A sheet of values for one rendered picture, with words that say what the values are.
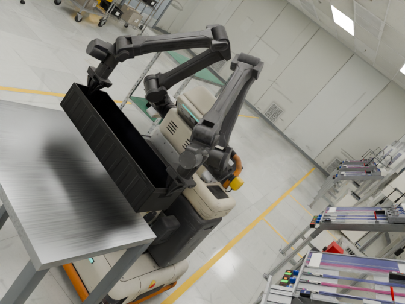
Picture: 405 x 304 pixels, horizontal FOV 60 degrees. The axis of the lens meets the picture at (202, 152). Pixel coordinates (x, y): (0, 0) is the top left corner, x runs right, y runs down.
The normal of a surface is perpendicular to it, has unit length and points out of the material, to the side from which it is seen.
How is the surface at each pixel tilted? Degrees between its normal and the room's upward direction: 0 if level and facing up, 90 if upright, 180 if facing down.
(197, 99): 43
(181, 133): 98
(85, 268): 90
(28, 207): 0
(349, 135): 90
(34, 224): 0
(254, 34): 90
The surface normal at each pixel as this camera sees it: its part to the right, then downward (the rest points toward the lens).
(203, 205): -0.51, -0.06
